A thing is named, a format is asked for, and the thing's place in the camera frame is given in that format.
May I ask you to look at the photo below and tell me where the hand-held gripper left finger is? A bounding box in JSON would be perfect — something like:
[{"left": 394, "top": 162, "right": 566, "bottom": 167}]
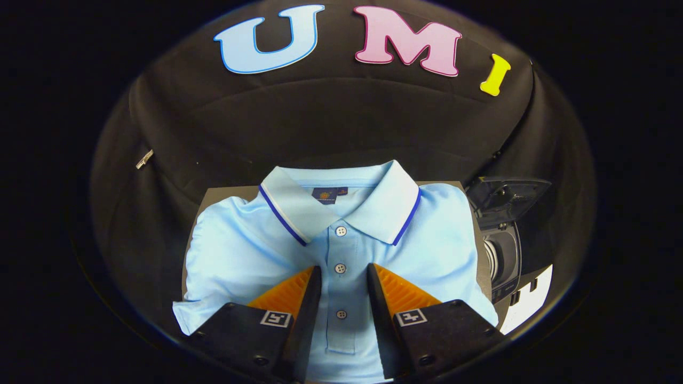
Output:
[{"left": 181, "top": 266, "right": 323, "bottom": 383}]

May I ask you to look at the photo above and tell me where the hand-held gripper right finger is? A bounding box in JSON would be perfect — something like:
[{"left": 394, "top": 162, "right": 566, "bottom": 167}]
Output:
[{"left": 366, "top": 263, "right": 505, "bottom": 381}]

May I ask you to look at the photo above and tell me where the dark glass washing machine lid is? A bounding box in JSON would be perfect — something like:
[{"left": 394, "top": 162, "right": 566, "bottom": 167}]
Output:
[{"left": 464, "top": 176, "right": 553, "bottom": 231}]

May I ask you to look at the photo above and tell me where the light blue polo shirt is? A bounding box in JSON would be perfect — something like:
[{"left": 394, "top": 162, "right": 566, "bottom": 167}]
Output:
[{"left": 172, "top": 160, "right": 499, "bottom": 384}]

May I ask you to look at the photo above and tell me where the black backdrop cloth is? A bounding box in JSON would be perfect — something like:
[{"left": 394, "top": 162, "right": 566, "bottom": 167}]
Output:
[{"left": 88, "top": 0, "right": 595, "bottom": 345}]

